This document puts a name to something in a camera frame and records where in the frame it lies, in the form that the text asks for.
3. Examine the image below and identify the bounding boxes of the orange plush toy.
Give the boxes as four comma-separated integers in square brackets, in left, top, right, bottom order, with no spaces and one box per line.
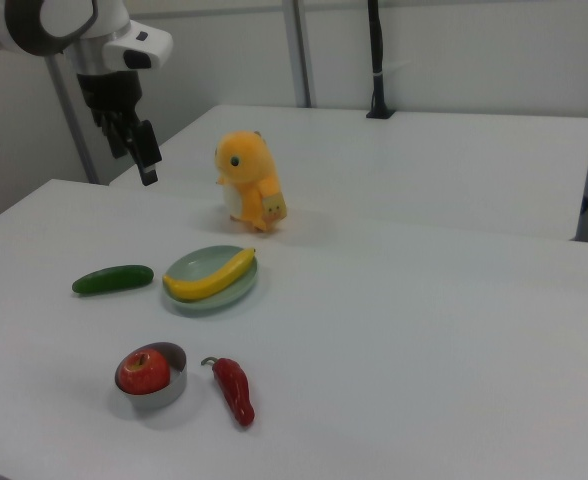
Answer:
[215,129,289,234]

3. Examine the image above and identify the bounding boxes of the grey slanted partition post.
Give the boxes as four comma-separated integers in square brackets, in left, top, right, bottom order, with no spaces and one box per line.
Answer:
[48,54,100,186]

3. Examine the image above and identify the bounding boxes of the red toy apple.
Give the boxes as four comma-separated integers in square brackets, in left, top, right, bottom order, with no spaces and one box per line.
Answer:
[117,348,171,395]

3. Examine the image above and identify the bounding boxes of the grey round bowl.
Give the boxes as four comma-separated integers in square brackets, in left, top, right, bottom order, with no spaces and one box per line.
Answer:
[113,341,189,411]

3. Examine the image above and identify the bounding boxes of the green toy cucumber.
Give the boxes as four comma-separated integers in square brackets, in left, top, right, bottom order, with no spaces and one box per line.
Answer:
[71,264,154,297]

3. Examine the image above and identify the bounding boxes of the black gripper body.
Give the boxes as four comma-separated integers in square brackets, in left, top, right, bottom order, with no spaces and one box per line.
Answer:
[76,69,144,126]

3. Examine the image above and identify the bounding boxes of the red toy chili pepper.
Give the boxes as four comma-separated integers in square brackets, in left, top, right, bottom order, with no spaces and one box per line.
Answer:
[200,356,256,428]

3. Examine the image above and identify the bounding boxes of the black camera stand pole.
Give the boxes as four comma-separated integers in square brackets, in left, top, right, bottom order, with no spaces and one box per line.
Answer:
[365,0,395,120]

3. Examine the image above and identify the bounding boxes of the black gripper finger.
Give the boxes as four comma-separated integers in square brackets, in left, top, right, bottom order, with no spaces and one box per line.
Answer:
[131,118,164,187]
[99,112,136,159]

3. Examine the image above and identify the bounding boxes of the light green plastic plate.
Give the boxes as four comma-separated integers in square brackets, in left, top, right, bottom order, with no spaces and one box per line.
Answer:
[162,244,259,317]

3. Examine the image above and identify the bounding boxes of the grey upright partition post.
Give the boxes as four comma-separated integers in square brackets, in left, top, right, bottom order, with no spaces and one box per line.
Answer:
[281,0,318,109]

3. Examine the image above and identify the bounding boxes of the yellow toy banana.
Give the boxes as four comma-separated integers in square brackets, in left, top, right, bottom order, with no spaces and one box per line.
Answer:
[162,247,257,302]

